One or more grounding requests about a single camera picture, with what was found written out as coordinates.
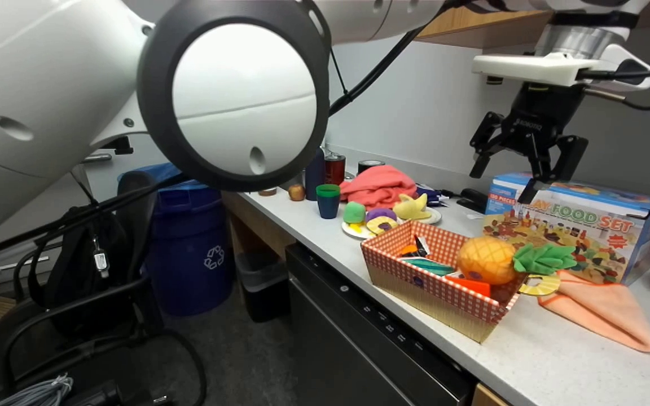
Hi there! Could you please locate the dark blue tumbler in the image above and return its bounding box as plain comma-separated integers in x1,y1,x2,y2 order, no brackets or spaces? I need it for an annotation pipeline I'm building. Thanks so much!
303,147,330,203

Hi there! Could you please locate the black backpack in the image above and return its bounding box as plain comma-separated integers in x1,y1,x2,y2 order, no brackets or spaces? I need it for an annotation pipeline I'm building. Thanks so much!
27,205,146,340

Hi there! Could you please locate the orange red toy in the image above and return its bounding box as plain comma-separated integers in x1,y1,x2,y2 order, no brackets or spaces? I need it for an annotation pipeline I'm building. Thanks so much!
447,275,492,300

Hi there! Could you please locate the red brown cup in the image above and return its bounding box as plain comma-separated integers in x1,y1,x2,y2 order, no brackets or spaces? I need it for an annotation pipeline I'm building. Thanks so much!
324,153,347,188

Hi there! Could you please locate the teal toy piece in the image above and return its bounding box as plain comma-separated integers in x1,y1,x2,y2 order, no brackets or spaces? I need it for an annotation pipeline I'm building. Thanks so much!
403,256,459,278

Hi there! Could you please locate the blue toy food box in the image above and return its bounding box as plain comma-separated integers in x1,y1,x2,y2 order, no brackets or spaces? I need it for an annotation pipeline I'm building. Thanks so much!
482,172,650,288

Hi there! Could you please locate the black cable hose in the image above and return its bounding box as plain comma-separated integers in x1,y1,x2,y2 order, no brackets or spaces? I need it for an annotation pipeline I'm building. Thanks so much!
326,0,457,120

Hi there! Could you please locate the red checkered basket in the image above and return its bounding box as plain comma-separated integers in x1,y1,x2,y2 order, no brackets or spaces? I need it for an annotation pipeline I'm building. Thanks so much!
359,221,525,346

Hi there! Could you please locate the wooden upper cabinet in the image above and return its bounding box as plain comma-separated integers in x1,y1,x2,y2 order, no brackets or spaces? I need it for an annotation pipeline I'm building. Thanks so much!
413,0,650,54

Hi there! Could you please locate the wooden base cabinet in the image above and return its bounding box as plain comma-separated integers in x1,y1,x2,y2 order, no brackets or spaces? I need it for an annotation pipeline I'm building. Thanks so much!
221,190,295,261
469,382,510,406

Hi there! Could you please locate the dark blue spiky toy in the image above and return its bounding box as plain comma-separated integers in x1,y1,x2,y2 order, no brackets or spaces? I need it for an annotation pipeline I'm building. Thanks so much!
415,186,447,209

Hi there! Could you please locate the yellow plush toy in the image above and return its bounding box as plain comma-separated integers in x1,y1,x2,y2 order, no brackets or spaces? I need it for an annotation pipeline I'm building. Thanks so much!
391,192,433,225

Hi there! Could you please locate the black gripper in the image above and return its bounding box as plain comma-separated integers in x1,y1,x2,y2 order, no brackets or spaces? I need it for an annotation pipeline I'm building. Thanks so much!
467,83,592,205

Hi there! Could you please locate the yellow round toy slice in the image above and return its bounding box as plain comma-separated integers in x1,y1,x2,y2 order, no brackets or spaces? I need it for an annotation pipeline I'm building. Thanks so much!
517,271,565,299

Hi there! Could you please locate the small black trash bin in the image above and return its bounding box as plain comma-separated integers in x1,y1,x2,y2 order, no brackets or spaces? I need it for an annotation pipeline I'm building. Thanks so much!
232,247,293,326

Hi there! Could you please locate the green plush toy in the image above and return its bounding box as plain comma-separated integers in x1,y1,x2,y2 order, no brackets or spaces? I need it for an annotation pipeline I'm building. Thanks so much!
342,200,369,227

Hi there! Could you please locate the blue cup green rim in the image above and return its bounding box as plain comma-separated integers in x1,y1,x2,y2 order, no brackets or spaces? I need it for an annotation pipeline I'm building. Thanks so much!
313,183,344,221

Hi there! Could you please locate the purple plush toy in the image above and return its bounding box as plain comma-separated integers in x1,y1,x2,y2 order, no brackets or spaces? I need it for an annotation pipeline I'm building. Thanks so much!
365,207,399,225

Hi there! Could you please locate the stuffed orange pineapple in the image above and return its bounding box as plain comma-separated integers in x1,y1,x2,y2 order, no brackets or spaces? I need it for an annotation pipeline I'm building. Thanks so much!
457,235,581,288

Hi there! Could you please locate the peach plush carrot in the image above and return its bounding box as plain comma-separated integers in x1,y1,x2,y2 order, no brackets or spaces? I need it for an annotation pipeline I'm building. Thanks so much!
537,271,650,357

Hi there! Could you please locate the dark steel dishwasher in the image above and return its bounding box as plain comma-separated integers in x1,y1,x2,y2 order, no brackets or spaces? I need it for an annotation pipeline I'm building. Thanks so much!
284,242,482,406

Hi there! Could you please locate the white round plate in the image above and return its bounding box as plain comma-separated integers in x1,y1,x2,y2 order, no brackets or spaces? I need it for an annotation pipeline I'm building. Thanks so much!
339,213,403,244

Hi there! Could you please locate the black camera cable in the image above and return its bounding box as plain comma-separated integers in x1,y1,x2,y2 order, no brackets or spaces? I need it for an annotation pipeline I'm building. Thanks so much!
575,62,650,112

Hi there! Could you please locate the black short cup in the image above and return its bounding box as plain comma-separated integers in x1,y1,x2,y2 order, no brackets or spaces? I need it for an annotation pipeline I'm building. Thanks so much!
357,159,389,177

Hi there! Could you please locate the coral pink cloth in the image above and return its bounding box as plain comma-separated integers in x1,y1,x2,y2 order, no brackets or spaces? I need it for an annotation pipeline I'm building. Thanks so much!
336,165,422,213

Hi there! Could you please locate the blue recycling bin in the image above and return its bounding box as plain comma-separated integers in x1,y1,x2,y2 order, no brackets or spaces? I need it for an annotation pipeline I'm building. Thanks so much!
117,162,238,319

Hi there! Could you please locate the black stapler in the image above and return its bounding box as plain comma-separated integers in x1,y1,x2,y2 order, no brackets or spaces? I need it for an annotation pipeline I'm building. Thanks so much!
457,188,492,214

